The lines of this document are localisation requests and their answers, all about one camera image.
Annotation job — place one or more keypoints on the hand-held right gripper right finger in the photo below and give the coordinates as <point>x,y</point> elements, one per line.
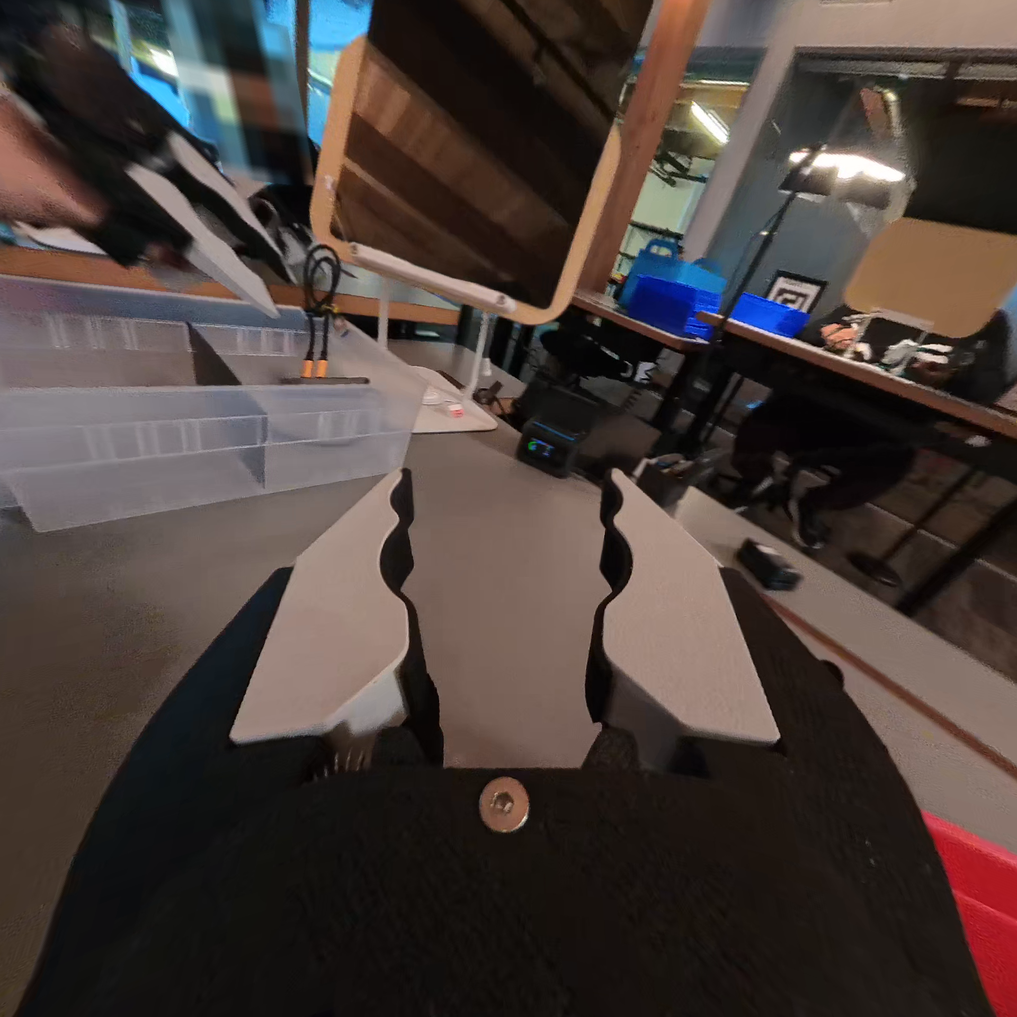
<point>683,651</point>

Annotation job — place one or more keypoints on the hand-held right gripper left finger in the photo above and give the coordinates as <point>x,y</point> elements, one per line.
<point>334,635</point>

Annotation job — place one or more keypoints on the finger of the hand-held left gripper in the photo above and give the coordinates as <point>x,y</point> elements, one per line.
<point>230,206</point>
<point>214,254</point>

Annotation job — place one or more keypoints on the grey usb hub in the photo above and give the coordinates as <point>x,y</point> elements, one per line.
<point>334,381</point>

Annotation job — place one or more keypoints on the clear plastic bin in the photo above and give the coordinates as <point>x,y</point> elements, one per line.
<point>119,445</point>

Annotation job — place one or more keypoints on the red plastic bin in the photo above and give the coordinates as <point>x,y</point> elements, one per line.
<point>985,914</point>

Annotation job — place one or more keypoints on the person's left hand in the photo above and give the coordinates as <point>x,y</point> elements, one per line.
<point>32,175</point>

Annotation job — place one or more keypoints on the small black box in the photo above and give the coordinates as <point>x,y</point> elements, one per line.
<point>767,566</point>

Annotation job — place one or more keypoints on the black charger box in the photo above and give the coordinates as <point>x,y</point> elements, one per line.
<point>663,481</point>

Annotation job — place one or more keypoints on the black power station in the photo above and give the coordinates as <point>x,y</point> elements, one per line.
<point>548,449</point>

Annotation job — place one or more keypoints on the white rounded tray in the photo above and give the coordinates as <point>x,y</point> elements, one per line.
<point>461,413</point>

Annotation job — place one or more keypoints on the wood-framed dark screen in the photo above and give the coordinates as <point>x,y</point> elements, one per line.
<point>477,119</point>

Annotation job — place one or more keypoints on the black office chair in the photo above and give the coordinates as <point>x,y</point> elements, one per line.
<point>588,353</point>

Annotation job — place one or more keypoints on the wooden desk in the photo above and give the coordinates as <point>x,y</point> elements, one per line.
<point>874,375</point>
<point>620,311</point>

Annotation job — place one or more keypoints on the blue plastic bin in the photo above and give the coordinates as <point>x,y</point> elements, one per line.
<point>663,306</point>
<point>763,314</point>

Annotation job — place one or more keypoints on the metal helping hand tool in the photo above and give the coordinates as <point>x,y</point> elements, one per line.
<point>898,353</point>

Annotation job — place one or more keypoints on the framed printed tag sign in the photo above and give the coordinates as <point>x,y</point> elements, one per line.
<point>794,295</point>

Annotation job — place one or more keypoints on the light blue crate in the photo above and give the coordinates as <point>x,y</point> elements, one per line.
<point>659,264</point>

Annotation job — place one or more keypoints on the bright studio lamp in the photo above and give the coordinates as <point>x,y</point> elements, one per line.
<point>842,171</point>

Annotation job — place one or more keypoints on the wooden post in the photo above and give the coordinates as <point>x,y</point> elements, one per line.
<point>643,159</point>

